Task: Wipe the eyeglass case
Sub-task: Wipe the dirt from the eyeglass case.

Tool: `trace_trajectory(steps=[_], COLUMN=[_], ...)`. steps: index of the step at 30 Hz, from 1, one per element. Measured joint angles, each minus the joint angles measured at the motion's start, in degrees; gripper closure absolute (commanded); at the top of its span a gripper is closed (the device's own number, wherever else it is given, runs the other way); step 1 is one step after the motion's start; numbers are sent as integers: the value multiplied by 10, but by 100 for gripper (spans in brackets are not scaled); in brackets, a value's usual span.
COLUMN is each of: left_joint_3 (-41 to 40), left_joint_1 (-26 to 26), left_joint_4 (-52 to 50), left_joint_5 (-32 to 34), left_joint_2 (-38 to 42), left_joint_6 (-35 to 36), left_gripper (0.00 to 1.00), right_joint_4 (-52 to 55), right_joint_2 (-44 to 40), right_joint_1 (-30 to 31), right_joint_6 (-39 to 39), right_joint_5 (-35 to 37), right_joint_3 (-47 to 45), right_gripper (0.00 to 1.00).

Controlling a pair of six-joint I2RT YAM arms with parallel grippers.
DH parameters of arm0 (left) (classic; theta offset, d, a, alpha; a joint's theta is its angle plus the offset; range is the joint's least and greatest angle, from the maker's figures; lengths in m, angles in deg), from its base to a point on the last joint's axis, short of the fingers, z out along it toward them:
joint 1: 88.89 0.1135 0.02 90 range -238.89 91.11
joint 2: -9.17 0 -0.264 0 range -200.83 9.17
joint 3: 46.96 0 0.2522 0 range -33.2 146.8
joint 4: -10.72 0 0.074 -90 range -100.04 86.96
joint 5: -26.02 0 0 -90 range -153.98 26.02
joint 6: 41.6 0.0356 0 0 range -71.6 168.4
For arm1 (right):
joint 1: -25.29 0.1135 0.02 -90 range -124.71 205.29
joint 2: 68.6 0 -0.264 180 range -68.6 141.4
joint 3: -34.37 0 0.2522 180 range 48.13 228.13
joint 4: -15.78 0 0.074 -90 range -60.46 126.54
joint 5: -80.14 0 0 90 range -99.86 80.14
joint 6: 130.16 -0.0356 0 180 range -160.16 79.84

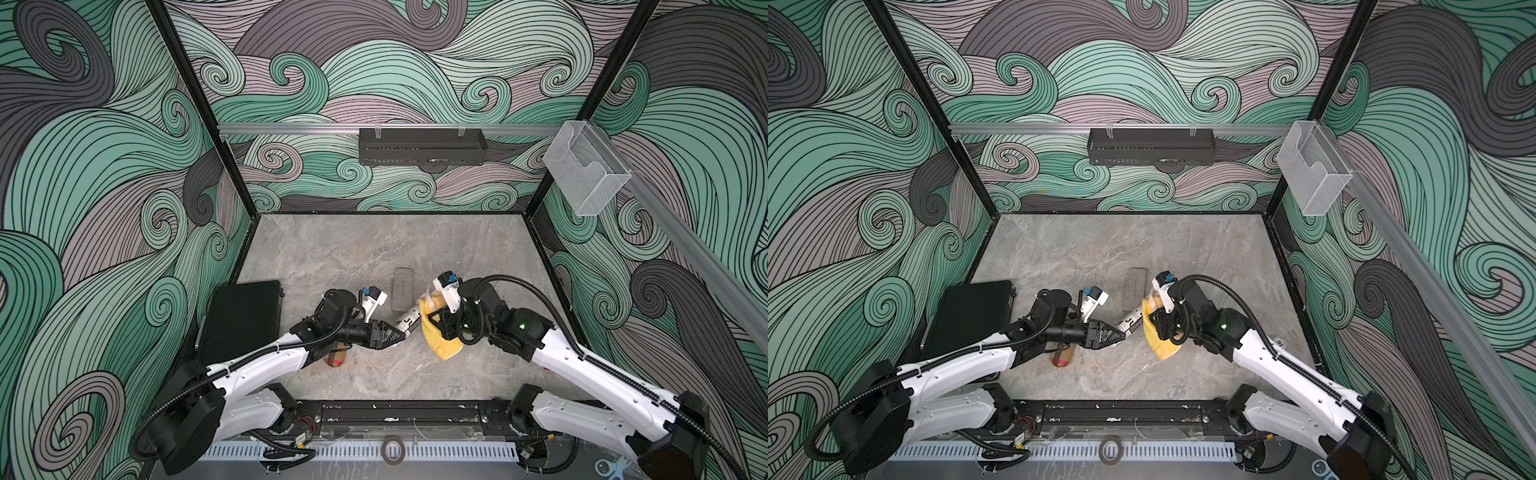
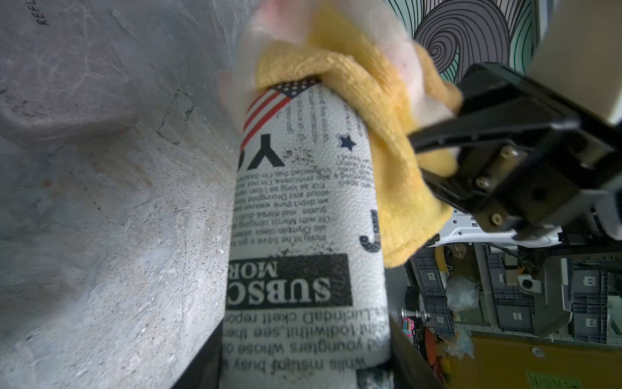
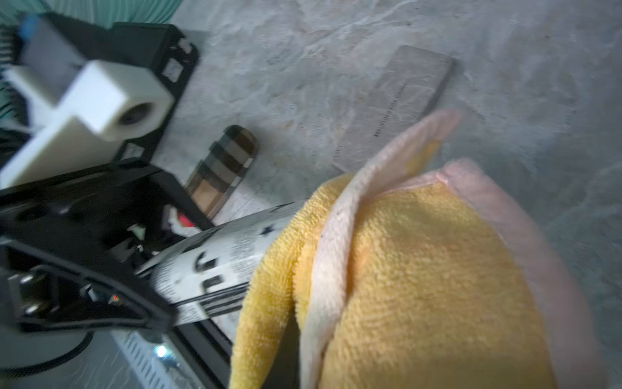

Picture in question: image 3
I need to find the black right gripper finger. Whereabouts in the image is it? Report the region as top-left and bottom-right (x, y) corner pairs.
(262, 316), (301, 389)

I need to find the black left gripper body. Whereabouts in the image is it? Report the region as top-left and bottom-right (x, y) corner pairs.
(1, 160), (213, 271)

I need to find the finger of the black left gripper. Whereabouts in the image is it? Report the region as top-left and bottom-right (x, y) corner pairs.
(1, 236), (178, 333)

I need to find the yellow pink microfiber cloth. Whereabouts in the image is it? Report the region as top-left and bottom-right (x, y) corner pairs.
(229, 110), (607, 388)

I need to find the black flat box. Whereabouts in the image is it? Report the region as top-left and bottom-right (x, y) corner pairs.
(19, 13), (199, 164)

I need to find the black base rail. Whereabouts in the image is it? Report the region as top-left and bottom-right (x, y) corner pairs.
(168, 319), (233, 389)

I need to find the white perforated cable duct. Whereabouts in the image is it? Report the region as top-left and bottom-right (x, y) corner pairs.
(111, 331), (193, 389)

